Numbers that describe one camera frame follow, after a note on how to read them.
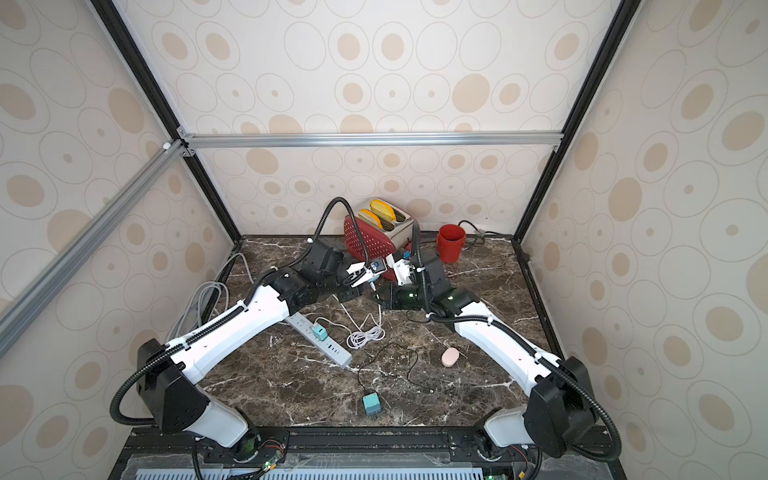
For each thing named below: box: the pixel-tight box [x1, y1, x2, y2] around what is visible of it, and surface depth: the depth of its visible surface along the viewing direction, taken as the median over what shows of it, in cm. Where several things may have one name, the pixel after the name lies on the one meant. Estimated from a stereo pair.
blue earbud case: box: [370, 259, 386, 273], surface depth 66 cm
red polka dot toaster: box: [344, 211, 415, 265], surface depth 101 cm
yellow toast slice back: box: [370, 199, 396, 221], surface depth 102 cm
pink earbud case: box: [441, 347, 460, 367], surface depth 89 cm
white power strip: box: [285, 312, 353, 369], surface depth 89 cm
